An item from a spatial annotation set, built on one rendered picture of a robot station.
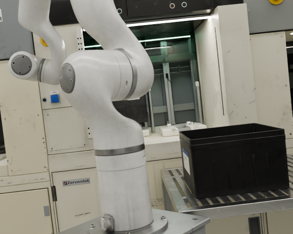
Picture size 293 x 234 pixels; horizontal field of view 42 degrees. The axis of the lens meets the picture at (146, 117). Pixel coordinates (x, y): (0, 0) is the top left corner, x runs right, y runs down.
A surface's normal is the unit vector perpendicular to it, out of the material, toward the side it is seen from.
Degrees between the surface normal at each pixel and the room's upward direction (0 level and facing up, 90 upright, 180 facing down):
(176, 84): 90
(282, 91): 90
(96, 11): 99
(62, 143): 90
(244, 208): 90
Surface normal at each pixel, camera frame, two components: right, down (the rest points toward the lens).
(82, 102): -0.42, 0.70
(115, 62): 0.58, -0.42
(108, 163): -0.40, 0.09
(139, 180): 0.66, -0.04
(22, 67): 0.04, 0.05
